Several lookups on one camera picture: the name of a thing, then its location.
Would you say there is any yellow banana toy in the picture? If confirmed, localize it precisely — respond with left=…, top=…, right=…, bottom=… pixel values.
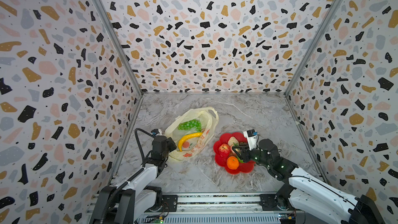
left=178, top=132, right=203, bottom=151

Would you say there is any beige bun toy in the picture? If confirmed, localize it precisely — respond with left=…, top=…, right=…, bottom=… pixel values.
left=228, top=137, right=239, bottom=147

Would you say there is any orange fruit toy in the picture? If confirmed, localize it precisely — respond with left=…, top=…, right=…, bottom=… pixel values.
left=227, top=156, right=240, bottom=170

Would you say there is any red flower-shaped plate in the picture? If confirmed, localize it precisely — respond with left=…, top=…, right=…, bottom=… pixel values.
left=213, top=132, right=255, bottom=175

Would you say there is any red apple toy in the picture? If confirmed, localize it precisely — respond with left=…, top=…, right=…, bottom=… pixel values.
left=218, top=144, right=231, bottom=158

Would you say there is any cream plastic bag orange print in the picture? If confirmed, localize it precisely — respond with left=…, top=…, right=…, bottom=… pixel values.
left=165, top=107, right=219, bottom=161

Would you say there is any green grapes bunch toy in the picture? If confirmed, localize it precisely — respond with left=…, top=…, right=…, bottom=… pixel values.
left=178, top=119, right=202, bottom=132

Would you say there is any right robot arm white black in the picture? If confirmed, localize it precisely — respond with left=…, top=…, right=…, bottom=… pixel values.
left=232, top=139, right=384, bottom=224

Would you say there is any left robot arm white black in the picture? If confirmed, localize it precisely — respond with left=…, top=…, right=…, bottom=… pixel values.
left=89, top=135, right=177, bottom=224

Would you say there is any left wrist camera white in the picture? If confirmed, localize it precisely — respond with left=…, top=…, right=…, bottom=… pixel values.
left=151, top=129, right=163, bottom=136

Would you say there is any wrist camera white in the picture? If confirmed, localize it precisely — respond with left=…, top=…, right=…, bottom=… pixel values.
left=151, top=129, right=163, bottom=136
left=243, top=129, right=258, bottom=150

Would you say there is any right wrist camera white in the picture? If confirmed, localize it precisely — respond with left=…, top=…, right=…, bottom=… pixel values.
left=243, top=129, right=258, bottom=150

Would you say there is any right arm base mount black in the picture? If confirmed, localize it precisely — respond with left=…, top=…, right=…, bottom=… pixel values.
left=259, top=194, right=294, bottom=211

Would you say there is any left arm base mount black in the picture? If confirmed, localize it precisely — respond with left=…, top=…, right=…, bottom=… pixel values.
left=146, top=195, right=178, bottom=213

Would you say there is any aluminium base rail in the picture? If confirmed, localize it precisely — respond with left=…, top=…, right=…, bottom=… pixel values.
left=88, top=192, right=312, bottom=224

